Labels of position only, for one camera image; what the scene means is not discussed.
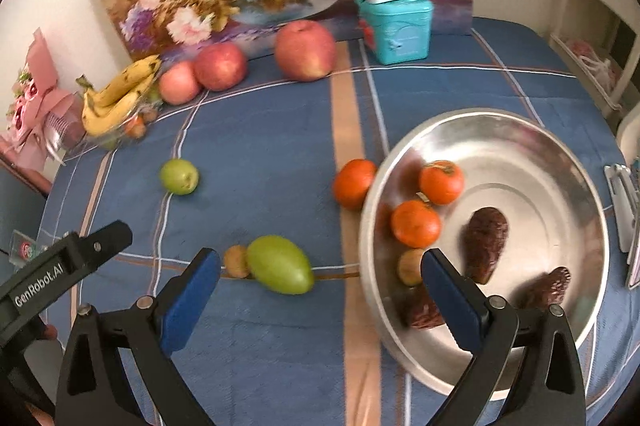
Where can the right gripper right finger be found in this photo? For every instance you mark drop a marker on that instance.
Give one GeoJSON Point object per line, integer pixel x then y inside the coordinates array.
{"type": "Point", "coordinates": [548, 388]}

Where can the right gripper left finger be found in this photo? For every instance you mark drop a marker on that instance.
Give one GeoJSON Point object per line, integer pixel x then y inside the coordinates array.
{"type": "Point", "coordinates": [94, 388]}

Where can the brown date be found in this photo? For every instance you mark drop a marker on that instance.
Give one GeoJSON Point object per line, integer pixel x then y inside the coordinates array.
{"type": "Point", "coordinates": [422, 308]}
{"type": "Point", "coordinates": [546, 290]}
{"type": "Point", "coordinates": [484, 238]}

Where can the tan longan front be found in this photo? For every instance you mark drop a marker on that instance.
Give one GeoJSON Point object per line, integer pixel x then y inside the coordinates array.
{"type": "Point", "coordinates": [409, 267]}

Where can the tan longan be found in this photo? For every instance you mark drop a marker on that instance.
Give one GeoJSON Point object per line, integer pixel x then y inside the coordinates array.
{"type": "Point", "coordinates": [409, 267]}
{"type": "Point", "coordinates": [235, 262]}

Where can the orange tangerine front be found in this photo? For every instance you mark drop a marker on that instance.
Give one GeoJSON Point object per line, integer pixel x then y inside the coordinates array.
{"type": "Point", "coordinates": [415, 224]}

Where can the orange tangerine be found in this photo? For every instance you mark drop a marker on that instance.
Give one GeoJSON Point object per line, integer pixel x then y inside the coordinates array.
{"type": "Point", "coordinates": [442, 182]}
{"type": "Point", "coordinates": [415, 224]}
{"type": "Point", "coordinates": [351, 185]}

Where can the round green jujube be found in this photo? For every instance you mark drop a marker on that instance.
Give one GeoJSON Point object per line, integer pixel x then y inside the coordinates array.
{"type": "Point", "coordinates": [179, 177]}

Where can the oval green mango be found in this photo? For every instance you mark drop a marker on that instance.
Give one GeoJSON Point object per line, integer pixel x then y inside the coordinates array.
{"type": "Point", "coordinates": [280, 265]}

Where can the person's hand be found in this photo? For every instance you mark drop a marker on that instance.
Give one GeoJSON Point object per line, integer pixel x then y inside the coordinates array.
{"type": "Point", "coordinates": [50, 332]}

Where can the smartphone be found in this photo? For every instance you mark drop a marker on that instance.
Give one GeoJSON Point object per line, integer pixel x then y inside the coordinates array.
{"type": "Point", "coordinates": [635, 225]}

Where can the pink flower bouquet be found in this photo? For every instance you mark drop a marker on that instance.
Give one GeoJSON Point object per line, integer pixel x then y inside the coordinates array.
{"type": "Point", "coordinates": [43, 121]}

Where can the silver metal plate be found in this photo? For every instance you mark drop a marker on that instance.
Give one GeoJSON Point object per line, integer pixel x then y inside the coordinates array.
{"type": "Point", "coordinates": [517, 213]}

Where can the clear fruit tray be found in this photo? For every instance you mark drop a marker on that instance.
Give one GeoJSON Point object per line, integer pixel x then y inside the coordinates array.
{"type": "Point", "coordinates": [126, 120]}

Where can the banana bunch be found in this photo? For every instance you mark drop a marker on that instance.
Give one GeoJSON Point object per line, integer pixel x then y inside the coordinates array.
{"type": "Point", "coordinates": [137, 77]}

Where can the pale pink apple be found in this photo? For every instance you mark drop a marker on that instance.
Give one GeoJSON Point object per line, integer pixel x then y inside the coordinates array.
{"type": "Point", "coordinates": [178, 85]}

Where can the blue plaid tablecloth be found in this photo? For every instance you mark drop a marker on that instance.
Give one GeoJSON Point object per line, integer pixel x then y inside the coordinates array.
{"type": "Point", "coordinates": [267, 153]}

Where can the red apple middle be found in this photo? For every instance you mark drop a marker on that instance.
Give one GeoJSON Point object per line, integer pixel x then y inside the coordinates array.
{"type": "Point", "coordinates": [220, 66]}

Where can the white shelf unit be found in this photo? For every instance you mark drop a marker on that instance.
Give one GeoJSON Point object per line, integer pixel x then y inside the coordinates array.
{"type": "Point", "coordinates": [599, 42]}

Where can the teal house-shaped box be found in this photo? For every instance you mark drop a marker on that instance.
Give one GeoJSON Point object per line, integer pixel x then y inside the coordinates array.
{"type": "Point", "coordinates": [397, 31]}

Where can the large red apple right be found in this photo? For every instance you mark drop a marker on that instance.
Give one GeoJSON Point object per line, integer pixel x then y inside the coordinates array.
{"type": "Point", "coordinates": [305, 51]}

